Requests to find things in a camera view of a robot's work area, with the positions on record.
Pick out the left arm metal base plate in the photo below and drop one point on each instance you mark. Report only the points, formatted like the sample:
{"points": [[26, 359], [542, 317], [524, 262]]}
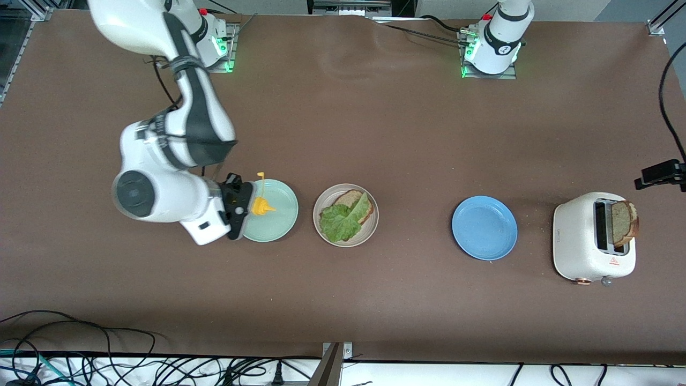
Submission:
{"points": [[509, 76]]}

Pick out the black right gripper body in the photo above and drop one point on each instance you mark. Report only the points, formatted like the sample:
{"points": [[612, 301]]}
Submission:
{"points": [[232, 194]]}

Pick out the black metal frame unit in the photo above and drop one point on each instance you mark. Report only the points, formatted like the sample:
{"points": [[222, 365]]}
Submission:
{"points": [[348, 6]]}

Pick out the small aluminium corner bracket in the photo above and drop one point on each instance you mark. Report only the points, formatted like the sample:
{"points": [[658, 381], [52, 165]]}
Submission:
{"points": [[655, 28]]}

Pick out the yellow mustard squeeze bottle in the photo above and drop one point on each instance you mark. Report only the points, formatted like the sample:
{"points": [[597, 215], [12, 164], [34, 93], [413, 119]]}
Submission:
{"points": [[260, 206]]}

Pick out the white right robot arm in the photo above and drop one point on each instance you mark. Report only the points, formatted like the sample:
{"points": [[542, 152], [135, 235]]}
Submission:
{"points": [[155, 198]]}

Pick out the grey metal bracket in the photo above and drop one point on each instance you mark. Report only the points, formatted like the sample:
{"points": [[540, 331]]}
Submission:
{"points": [[329, 370]]}

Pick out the black power plug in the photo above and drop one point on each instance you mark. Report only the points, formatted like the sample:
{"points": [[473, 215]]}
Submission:
{"points": [[277, 375]]}

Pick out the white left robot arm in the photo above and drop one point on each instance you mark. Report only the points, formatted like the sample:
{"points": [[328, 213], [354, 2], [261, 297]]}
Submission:
{"points": [[504, 37]]}

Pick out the beige plate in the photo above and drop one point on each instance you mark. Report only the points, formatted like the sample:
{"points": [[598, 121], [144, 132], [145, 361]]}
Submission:
{"points": [[370, 231]]}

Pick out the green lettuce leaf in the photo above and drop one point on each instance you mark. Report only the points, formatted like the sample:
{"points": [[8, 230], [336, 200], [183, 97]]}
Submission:
{"points": [[337, 225]]}

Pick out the blue plate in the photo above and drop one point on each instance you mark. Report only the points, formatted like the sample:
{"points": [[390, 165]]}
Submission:
{"points": [[484, 228]]}

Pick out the mint green plate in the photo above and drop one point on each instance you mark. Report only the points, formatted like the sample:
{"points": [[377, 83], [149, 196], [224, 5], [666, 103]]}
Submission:
{"points": [[278, 225]]}

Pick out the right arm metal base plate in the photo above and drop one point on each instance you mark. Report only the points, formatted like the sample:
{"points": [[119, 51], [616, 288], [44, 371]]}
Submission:
{"points": [[232, 45]]}

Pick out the aluminium frame profile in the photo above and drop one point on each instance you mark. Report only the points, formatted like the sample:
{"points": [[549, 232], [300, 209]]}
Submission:
{"points": [[40, 9]]}

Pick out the white toaster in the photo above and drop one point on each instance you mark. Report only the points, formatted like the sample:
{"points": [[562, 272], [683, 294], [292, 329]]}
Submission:
{"points": [[573, 241]]}

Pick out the brown bread slice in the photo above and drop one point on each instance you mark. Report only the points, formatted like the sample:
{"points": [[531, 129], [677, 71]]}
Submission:
{"points": [[624, 222], [348, 197]]}

